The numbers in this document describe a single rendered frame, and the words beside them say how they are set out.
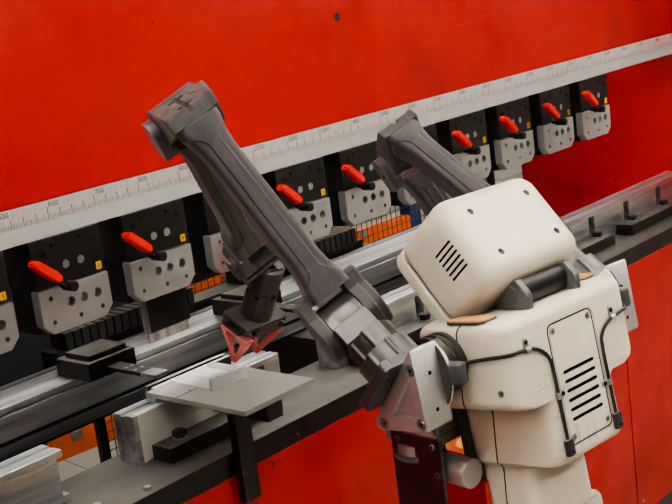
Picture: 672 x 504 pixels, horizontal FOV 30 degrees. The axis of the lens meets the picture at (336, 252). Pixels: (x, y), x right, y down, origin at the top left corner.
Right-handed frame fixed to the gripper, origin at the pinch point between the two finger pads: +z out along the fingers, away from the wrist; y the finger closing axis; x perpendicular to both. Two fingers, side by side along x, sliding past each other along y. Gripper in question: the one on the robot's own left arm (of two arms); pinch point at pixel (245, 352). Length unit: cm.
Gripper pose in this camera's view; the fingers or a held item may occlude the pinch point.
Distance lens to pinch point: 227.0
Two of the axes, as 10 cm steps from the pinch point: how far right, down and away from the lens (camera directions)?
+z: -2.5, 8.1, 5.2
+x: 7.1, 5.2, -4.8
